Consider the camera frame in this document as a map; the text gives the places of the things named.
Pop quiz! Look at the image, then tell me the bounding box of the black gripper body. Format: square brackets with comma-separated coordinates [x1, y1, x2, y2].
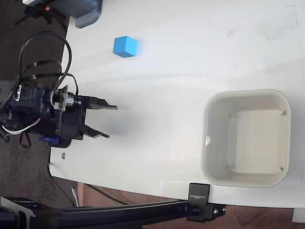
[56, 95, 88, 141]

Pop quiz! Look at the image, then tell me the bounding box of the blue cube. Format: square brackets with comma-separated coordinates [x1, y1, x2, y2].
[112, 35, 138, 58]

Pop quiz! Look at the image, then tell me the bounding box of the black six-joint robot arm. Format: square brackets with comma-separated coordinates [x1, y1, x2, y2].
[0, 80, 63, 146]

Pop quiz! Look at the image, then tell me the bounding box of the white square bin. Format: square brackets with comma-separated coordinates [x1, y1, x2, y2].
[200, 89, 292, 188]

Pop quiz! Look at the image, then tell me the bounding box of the black aluminium stand bar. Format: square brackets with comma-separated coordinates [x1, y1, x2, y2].
[0, 196, 191, 229]

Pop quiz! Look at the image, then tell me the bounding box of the gray monitor stand base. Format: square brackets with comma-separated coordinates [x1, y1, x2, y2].
[68, 0, 104, 29]

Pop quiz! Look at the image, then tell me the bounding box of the black device with orange button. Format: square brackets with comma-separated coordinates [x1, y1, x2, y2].
[14, 3, 69, 27]

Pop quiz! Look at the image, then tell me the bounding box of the black table clamp block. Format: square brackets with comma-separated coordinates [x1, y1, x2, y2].
[185, 183, 227, 223]

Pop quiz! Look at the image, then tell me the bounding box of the white paper sheet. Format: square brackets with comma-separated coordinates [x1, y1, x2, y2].
[291, 207, 305, 224]

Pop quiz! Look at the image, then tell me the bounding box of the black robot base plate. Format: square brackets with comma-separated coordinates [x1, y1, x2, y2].
[49, 138, 72, 148]

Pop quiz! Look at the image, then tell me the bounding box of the gripper camera circuit board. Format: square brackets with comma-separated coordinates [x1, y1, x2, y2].
[52, 84, 82, 112]

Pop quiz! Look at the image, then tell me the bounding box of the white and red servo cable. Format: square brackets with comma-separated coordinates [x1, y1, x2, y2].
[0, 118, 41, 135]

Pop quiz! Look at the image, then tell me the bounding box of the black looped camera cable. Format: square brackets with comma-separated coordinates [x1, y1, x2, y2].
[18, 31, 79, 96]

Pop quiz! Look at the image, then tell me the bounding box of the thin black cable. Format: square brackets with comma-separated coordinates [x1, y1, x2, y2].
[48, 163, 131, 207]

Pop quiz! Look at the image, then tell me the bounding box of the white cable plug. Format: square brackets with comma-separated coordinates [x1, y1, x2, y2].
[71, 186, 80, 208]

